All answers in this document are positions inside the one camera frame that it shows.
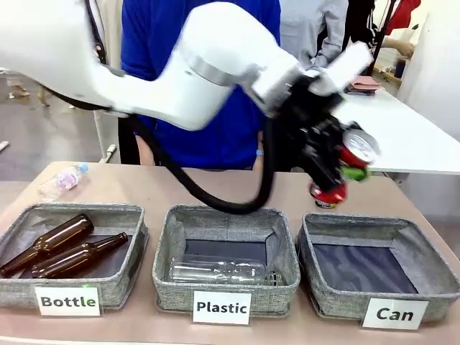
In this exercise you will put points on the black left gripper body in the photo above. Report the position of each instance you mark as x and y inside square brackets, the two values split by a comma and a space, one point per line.
[309, 108]

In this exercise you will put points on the dented red soda can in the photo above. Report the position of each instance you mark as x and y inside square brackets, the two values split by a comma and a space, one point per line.
[360, 143]

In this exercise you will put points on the clear plastic bottle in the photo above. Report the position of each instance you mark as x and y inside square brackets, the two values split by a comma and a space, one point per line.
[219, 271]

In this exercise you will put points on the plastic bottle with pink label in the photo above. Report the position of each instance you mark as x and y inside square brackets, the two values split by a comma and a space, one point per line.
[64, 179]

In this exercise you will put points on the brown glass bottle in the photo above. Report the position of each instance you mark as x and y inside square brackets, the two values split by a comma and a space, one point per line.
[46, 244]
[79, 256]

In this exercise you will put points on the person's right forearm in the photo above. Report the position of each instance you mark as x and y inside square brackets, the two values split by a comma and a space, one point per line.
[146, 152]

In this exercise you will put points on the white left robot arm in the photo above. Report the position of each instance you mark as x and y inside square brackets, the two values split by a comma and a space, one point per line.
[215, 54]

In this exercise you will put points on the bare forearm of background person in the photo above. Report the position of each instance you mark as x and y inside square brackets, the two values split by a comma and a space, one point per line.
[400, 46]

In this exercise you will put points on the person's left forearm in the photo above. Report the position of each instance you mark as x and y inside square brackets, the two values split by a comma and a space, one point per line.
[260, 142]

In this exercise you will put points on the grey fabric basket labelled Can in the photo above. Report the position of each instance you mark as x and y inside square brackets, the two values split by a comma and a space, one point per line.
[334, 302]

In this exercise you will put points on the white Can label card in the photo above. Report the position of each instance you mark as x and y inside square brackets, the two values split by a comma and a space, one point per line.
[394, 314]

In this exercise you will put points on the grey fabric basket labelled Plastic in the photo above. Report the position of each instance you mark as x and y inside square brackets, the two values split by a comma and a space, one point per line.
[223, 292]

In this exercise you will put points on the grey fabric basket labelled Bottle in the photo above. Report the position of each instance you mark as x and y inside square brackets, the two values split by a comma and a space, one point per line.
[118, 287]

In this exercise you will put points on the folded pink cloths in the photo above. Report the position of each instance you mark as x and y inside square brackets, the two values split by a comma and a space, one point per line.
[363, 86]

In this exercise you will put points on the large white side table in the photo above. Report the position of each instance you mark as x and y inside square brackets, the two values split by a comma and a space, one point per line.
[406, 140]

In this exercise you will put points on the light blue wrist watch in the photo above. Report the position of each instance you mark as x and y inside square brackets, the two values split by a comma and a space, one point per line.
[259, 153]

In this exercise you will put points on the person in grey shirt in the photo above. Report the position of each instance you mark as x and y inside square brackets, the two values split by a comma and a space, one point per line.
[323, 28]

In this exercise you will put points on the dark blue bottle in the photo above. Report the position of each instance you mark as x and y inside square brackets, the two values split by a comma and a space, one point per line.
[399, 68]

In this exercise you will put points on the black jacket with white stripes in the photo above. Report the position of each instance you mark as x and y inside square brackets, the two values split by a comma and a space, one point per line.
[363, 21]

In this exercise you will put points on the black stand pole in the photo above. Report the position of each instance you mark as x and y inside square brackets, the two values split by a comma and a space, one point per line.
[384, 32]

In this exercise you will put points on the red garment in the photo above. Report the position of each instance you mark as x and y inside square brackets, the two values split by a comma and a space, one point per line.
[404, 14]

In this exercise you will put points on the white Plastic label card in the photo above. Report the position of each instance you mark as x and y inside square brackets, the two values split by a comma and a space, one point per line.
[221, 307]

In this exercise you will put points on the person in blue sweater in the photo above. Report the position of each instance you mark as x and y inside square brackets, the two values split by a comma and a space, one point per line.
[151, 36]

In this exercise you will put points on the white table with thin legs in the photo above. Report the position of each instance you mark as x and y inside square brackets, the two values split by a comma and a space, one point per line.
[102, 140]

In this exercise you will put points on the figure in beige coat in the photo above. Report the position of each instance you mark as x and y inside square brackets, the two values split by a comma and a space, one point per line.
[111, 36]

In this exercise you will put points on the white Bottle label card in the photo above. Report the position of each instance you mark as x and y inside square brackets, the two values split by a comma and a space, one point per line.
[68, 302]

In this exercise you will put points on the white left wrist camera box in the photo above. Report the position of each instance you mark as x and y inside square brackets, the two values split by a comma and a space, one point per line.
[345, 68]

